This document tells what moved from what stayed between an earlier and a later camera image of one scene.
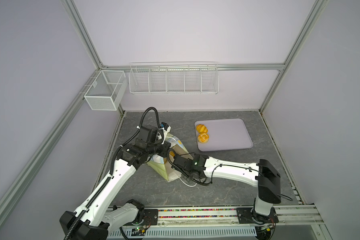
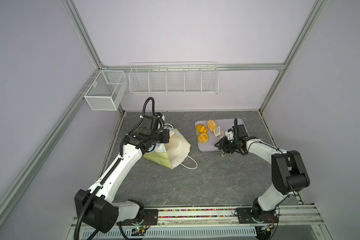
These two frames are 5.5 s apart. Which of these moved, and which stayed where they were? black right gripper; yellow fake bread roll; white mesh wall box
Moved: black right gripper
Stayed: white mesh wall box; yellow fake bread roll
